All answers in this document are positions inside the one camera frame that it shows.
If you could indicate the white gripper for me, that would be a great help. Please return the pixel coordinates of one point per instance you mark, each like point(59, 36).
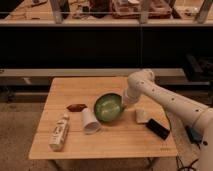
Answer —
point(130, 96)

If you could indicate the wooden table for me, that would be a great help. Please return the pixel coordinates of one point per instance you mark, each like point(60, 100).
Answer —
point(121, 139)

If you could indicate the white paper cup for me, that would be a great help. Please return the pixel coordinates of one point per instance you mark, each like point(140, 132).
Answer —
point(90, 122)

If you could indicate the green ceramic bowl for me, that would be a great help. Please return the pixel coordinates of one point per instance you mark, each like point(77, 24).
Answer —
point(108, 107)

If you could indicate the dark red chili pepper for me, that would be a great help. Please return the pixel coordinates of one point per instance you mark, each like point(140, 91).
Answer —
point(76, 107)

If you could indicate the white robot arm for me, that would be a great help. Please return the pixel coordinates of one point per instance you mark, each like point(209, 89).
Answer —
point(195, 114)

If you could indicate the black rectangular phone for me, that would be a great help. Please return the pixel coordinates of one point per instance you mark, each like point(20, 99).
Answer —
point(158, 129)

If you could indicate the white plastic bottle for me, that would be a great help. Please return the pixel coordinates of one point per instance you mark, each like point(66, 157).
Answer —
point(59, 134)

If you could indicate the long metal shelf bench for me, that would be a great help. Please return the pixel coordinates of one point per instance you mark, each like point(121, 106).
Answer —
point(43, 77)

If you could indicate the beige sponge block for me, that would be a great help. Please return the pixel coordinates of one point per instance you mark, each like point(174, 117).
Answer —
point(141, 116)

